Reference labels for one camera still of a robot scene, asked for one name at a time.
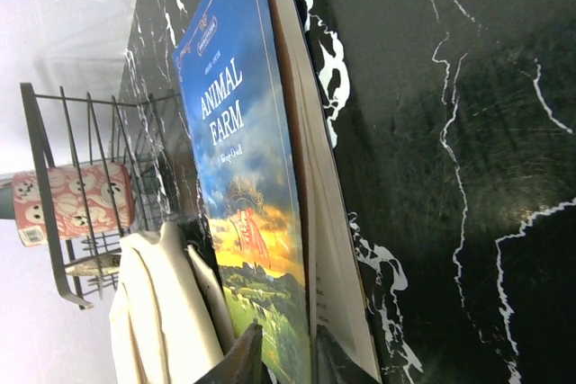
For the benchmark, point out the beige patterned plate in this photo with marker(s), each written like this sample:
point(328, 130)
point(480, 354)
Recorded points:
point(94, 266)

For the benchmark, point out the pink patterned mug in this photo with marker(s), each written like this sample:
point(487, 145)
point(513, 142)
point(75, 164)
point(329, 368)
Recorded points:
point(93, 198)

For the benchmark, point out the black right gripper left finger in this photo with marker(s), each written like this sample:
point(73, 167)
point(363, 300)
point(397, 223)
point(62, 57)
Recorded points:
point(242, 364)

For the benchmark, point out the wire dish rack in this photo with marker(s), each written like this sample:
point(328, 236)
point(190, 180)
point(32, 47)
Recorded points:
point(147, 136)

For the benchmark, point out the cream canvas student bag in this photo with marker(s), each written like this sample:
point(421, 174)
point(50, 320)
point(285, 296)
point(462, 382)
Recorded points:
point(169, 321)

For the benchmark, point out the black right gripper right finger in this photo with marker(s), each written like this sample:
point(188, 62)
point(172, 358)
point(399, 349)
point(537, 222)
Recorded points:
point(333, 365)

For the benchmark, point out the dark green plate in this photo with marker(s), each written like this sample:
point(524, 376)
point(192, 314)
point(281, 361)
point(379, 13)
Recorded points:
point(6, 201)

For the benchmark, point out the Animal Farm paperback book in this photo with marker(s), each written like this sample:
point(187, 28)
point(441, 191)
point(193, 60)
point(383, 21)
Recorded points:
point(269, 183)

